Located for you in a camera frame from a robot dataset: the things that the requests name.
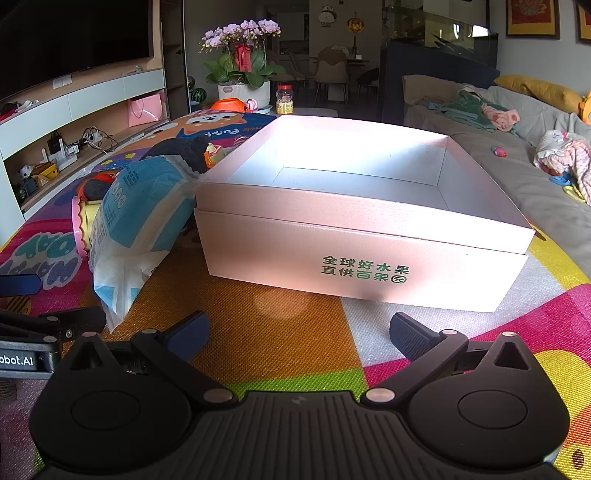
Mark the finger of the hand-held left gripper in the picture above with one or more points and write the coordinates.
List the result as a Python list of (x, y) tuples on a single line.
[(78, 323), (21, 285)]

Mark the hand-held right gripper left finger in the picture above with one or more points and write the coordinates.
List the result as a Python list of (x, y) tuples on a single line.
[(191, 330)]

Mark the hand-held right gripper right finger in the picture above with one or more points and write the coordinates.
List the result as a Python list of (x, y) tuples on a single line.
[(408, 334)]

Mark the pink cardboard box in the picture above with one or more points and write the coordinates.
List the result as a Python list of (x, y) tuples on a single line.
[(369, 240)]

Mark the blue white plastic packet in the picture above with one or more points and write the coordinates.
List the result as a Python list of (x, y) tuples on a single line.
[(138, 203)]

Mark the black plush toy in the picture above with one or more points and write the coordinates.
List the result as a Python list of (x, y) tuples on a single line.
[(184, 150)]

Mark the colourful cartoon play mat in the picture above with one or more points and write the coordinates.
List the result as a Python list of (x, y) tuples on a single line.
[(277, 300)]

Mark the red cloth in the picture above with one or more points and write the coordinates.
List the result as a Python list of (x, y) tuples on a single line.
[(14, 110)]

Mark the grey sofa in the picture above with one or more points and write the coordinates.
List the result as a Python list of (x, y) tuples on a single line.
[(498, 161)]

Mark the white wooden tv cabinet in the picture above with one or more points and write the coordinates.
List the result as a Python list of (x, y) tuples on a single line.
[(92, 99)]

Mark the small pink teether toy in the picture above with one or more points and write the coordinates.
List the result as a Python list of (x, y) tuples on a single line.
[(499, 151)]

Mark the pink paper bag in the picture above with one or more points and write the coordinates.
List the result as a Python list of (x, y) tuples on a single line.
[(145, 110)]

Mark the blue yellow toy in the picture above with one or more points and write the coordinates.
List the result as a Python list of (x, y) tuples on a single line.
[(565, 184)]

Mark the orange round toy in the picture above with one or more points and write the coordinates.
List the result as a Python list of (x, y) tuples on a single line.
[(228, 105)]

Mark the green garment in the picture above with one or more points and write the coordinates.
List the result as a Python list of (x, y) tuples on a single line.
[(461, 110)]

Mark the watermelon ball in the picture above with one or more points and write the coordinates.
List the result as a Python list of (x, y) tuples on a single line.
[(197, 96)]

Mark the pink garment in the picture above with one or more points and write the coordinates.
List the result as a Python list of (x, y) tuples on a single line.
[(501, 119)]

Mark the pile of clothes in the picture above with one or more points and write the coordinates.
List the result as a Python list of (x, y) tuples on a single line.
[(565, 152)]

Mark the clear jar with red lid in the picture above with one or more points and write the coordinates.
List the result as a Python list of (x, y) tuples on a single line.
[(285, 101)]

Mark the black television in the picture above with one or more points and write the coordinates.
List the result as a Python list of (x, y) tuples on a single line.
[(69, 37)]

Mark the dark fish tank cabinet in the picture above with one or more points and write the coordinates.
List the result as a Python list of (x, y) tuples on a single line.
[(434, 78)]

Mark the potted purple orchid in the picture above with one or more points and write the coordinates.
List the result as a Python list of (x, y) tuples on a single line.
[(242, 69)]

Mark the beige dining chair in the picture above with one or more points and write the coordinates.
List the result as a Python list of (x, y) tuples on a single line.
[(332, 74)]

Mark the yellow cushion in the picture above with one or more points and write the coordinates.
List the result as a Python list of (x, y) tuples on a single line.
[(535, 92)]

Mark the yellow orange plush toy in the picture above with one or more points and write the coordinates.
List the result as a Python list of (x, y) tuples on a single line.
[(585, 108)]

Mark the yellow lantern ornament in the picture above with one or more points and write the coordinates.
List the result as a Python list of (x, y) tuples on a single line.
[(354, 25)]

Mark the red framed picture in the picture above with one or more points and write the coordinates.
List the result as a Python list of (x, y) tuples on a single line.
[(532, 18), (584, 23)]

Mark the wall clock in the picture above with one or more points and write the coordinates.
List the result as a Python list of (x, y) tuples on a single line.
[(327, 14)]

